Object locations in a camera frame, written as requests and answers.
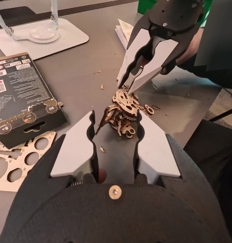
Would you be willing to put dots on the small wooden chip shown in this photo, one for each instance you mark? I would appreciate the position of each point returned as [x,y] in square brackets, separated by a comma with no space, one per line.
[102,149]

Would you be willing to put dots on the green storage bin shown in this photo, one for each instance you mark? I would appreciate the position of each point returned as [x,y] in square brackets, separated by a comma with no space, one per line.
[144,7]

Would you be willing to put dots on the folded instruction booklet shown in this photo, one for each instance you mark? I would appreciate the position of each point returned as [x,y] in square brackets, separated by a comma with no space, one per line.
[123,30]

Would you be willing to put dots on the wooden model frame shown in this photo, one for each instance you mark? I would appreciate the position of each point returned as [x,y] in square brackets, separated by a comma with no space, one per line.
[119,113]

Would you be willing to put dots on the black model kit box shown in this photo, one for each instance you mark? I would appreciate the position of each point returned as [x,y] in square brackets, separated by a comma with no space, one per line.
[22,104]

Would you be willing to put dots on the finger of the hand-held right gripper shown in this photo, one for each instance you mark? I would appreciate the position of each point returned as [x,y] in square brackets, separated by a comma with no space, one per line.
[135,47]
[159,55]

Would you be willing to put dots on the person's right hand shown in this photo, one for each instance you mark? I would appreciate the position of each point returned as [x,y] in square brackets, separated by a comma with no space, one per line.
[190,51]

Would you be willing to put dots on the wooden body plate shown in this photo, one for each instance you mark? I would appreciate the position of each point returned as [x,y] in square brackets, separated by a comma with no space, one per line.
[127,100]

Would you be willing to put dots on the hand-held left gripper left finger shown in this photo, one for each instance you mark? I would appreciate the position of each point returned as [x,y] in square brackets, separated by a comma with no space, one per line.
[74,151]

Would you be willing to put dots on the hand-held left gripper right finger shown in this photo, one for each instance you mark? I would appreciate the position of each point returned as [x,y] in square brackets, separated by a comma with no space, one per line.
[157,151]

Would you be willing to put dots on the black metal pole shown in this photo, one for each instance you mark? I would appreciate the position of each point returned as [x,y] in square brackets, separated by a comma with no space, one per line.
[224,113]

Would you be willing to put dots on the punched wooden parts sheet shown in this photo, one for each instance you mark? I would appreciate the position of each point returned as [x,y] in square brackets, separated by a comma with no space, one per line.
[17,180]

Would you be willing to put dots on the white document stand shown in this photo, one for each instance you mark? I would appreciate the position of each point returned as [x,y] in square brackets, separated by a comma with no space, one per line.
[70,32]

